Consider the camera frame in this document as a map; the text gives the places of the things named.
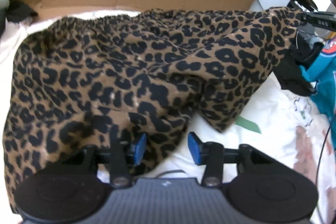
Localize folded black clothes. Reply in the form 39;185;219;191
274;51;317;97

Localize leopard print pants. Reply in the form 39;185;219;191
3;7;307;214

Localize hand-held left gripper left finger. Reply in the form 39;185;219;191
62;126;147;188

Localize black cable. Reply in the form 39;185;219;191
314;114;336;224

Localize cream bear print blanket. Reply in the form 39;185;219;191
0;10;334;224

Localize small black cloth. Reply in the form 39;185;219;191
5;0;38;24

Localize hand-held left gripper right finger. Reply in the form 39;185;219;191
188;132;265;187

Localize teal printed garment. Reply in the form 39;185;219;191
299;40;336;119

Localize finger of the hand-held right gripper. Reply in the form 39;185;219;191
299;12;317;28

